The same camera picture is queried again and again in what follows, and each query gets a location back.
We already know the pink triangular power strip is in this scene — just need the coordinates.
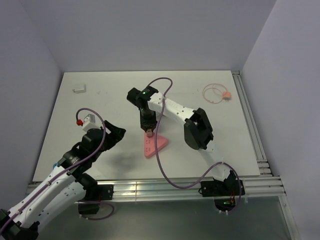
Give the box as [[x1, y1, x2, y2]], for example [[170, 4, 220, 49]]
[[143, 133, 169, 159]]

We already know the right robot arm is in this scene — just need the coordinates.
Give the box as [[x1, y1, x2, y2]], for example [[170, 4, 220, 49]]
[[126, 85, 243, 195]]

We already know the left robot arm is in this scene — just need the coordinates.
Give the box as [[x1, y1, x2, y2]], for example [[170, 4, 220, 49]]
[[0, 121, 126, 240]]

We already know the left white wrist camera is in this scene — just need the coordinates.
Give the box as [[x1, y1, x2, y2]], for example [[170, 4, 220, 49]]
[[76, 114, 98, 132]]

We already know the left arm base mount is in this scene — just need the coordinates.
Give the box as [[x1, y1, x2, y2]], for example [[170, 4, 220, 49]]
[[77, 184, 115, 221]]

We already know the white wall charger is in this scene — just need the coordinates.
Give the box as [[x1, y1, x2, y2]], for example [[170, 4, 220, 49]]
[[72, 84, 87, 94]]

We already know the pink thin charging cable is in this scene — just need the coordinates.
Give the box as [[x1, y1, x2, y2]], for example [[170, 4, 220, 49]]
[[201, 83, 229, 104]]

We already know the front aluminium rail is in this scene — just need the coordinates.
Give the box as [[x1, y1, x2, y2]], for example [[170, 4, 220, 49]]
[[22, 176, 287, 206]]

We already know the aluminium rail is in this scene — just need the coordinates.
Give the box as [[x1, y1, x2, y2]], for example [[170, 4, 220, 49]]
[[22, 176, 287, 206], [231, 71, 273, 177]]

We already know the orange charger plug on cable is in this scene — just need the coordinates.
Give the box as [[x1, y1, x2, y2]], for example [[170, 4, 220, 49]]
[[222, 91, 232, 102]]

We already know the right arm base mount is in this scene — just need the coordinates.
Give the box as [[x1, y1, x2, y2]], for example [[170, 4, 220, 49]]
[[198, 179, 246, 213]]

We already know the right side aluminium rail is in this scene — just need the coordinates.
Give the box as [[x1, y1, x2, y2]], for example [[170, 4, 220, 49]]
[[231, 71, 273, 177]]

